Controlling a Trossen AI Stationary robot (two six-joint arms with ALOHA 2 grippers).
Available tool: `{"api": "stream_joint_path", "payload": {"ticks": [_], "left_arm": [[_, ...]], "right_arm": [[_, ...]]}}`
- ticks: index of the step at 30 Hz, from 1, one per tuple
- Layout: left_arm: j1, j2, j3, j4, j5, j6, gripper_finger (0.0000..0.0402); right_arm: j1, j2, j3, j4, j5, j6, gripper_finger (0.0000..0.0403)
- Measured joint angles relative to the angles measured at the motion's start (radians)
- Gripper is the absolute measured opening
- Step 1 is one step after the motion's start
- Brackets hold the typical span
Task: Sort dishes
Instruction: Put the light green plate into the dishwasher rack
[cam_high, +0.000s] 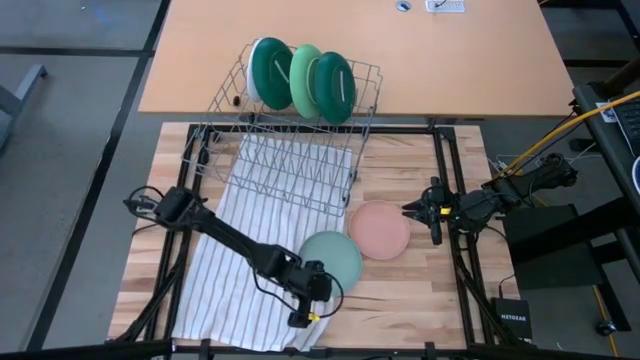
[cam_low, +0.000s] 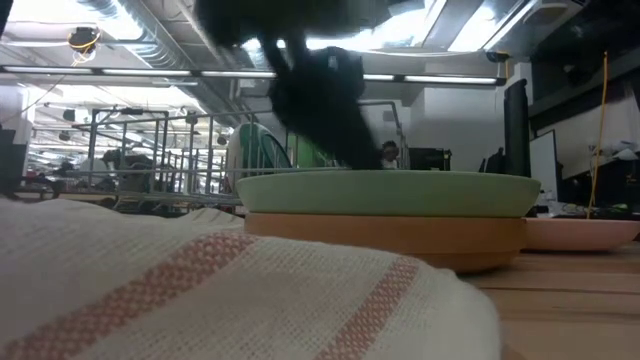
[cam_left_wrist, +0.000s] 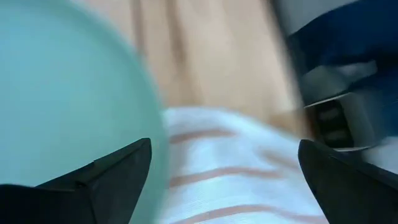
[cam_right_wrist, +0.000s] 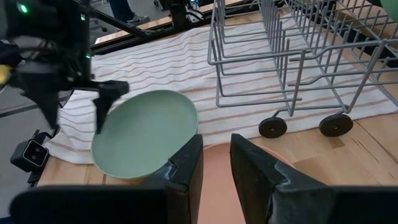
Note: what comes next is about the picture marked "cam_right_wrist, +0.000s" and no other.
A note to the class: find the white towel with pink stripes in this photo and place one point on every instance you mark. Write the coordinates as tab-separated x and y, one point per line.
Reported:
174	68

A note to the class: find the pink plate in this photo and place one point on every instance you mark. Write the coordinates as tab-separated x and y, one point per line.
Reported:
217	186

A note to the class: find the black rig frame rail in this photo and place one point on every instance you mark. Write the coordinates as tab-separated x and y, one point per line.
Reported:
130	40

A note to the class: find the pale green plate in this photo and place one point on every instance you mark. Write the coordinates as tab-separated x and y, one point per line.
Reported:
390	7
143	133

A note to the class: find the black table-level camera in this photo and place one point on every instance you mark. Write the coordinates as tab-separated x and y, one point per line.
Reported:
31	154

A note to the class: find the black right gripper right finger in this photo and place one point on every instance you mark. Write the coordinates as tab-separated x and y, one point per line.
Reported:
311	205

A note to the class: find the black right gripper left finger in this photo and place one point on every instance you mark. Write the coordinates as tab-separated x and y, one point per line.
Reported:
93	205

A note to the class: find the person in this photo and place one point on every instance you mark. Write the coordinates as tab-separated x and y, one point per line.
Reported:
121	9

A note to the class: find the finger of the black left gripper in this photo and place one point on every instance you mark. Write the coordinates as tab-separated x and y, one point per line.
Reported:
105	93
46	105

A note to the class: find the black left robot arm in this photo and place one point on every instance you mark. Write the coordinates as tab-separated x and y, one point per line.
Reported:
46	28

